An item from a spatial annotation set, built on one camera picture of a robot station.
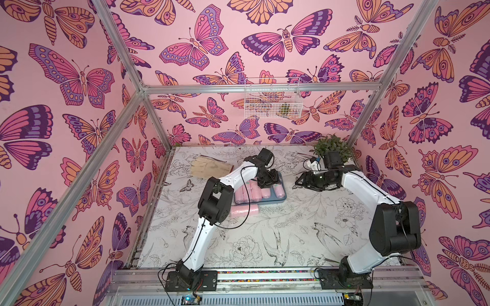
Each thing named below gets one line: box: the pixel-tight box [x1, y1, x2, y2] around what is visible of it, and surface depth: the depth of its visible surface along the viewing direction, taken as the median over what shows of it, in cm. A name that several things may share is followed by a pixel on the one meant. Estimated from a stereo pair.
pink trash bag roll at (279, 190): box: [273, 183, 286, 199], surface depth 98 cm
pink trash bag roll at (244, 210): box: [230, 204, 260, 217], surface depth 92 cm
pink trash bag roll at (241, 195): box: [234, 183, 249, 205], surface depth 96 cm
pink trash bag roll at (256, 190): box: [249, 179, 263, 202], surface depth 97 cm
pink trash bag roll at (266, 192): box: [260, 188, 272, 199], surface depth 97 cm
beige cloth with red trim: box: [190, 154, 235, 178], surface depth 112 cm
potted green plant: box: [308, 132, 354, 168], surface depth 94 cm
